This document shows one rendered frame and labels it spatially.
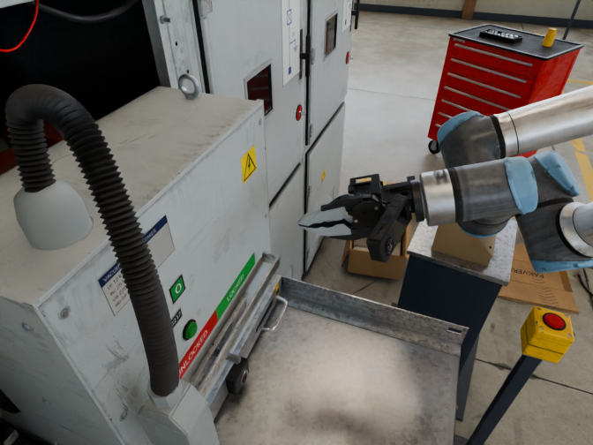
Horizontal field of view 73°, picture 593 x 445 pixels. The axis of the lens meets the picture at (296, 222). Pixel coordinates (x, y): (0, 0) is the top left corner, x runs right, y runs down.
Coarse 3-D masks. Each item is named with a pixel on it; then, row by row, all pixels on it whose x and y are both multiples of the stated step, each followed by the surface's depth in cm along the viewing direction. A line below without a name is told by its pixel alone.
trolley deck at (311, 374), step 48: (288, 336) 97; (336, 336) 97; (384, 336) 97; (288, 384) 87; (336, 384) 87; (384, 384) 87; (432, 384) 87; (240, 432) 79; (288, 432) 79; (336, 432) 79; (384, 432) 79; (432, 432) 79
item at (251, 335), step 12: (276, 276) 101; (264, 300) 95; (264, 312) 95; (252, 324) 90; (264, 324) 97; (252, 336) 91; (240, 348) 85; (228, 372) 81; (216, 384) 79; (216, 396) 78; (216, 408) 79
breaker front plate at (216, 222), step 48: (240, 144) 66; (192, 192) 55; (240, 192) 70; (192, 240) 58; (240, 240) 75; (96, 288) 42; (192, 288) 62; (240, 288) 80; (96, 336) 44; (240, 336) 86; (96, 384) 45; (144, 384) 55; (192, 384) 69; (144, 432) 58
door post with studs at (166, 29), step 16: (144, 0) 73; (160, 0) 72; (176, 0) 75; (160, 16) 72; (176, 16) 76; (160, 32) 74; (176, 32) 77; (160, 48) 78; (176, 48) 78; (160, 64) 80; (176, 64) 79; (160, 80) 83; (176, 80) 81
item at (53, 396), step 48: (144, 96) 73; (144, 144) 59; (192, 144) 59; (0, 192) 49; (144, 192) 49; (0, 240) 42; (96, 240) 42; (0, 288) 37; (48, 288) 36; (0, 336) 44; (48, 336) 38; (0, 384) 57; (48, 384) 48; (48, 432) 66; (96, 432) 54
